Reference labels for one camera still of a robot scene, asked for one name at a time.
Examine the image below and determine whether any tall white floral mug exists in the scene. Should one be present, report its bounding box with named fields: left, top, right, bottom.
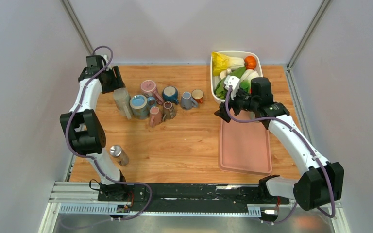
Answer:
left=249, top=112, right=265, bottom=123

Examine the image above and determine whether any grey-blue dotted mug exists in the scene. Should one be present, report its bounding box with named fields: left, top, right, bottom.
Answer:
left=180, top=92, right=199, bottom=110

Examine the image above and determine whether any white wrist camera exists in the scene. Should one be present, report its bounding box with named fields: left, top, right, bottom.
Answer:
left=224, top=75, right=240, bottom=100
left=102, top=54, right=112, bottom=71

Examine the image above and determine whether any yellow napa cabbage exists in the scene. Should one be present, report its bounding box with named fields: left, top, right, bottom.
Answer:
left=211, top=52, right=244, bottom=76

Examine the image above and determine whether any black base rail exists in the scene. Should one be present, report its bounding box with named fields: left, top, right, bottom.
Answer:
left=98, top=183, right=290, bottom=214

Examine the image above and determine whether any green leafy vegetable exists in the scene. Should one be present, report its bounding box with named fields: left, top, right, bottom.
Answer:
left=214, top=67, right=253, bottom=100

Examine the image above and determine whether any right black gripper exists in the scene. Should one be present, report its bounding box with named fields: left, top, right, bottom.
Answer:
left=214, top=86, right=258, bottom=123

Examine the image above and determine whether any white mushroom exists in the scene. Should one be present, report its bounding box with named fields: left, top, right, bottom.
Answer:
left=220, top=69, right=232, bottom=80

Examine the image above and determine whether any silver metal bottle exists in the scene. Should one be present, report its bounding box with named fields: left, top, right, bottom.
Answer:
left=109, top=145, right=129, bottom=166

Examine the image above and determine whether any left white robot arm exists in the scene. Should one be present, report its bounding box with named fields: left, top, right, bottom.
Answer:
left=60, top=55, right=129, bottom=201

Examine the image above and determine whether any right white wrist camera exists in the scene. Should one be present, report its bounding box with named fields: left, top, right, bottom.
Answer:
left=224, top=75, right=240, bottom=100

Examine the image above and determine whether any dark blue round mug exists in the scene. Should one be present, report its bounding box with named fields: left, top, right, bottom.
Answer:
left=162, top=86, right=179, bottom=105

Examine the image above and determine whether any small brown mug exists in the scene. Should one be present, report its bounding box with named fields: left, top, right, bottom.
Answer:
left=162, top=101, right=176, bottom=121

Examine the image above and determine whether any purple cable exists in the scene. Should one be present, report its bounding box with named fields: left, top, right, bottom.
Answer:
left=224, top=85, right=337, bottom=225
left=64, top=45, right=153, bottom=222

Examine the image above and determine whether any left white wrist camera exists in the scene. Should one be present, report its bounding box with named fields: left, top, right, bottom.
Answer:
left=102, top=54, right=112, bottom=71

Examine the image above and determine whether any white vegetable bin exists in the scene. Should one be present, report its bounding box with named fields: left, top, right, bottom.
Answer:
left=210, top=51, right=263, bottom=104

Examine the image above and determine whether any pink plastic tray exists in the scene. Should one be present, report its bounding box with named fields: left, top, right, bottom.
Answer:
left=218, top=119, right=272, bottom=176

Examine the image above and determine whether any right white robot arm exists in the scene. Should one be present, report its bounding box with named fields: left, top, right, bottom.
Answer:
left=214, top=76, right=344, bottom=218

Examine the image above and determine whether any pink upside-down mug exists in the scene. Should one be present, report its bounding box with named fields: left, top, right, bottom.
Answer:
left=140, top=80, right=165, bottom=105

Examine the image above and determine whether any small pink dotted mug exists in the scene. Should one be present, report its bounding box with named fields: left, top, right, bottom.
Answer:
left=149, top=106, right=163, bottom=127

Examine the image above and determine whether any blue butterfly mug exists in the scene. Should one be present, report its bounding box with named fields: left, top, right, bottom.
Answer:
left=130, top=95, right=158, bottom=120

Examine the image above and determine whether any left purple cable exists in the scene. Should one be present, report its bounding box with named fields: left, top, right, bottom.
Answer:
left=64, top=45, right=153, bottom=222

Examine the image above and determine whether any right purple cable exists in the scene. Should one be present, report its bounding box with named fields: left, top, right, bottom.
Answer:
left=224, top=85, right=337, bottom=225

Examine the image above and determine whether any small orange pumpkin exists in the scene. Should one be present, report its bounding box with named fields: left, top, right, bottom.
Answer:
left=244, top=56, right=258, bottom=70

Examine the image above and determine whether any orange small mug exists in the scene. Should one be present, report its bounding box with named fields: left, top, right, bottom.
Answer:
left=191, top=89, right=204, bottom=104

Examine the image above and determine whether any white bok choy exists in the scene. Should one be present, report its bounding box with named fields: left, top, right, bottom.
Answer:
left=240, top=69, right=260, bottom=82

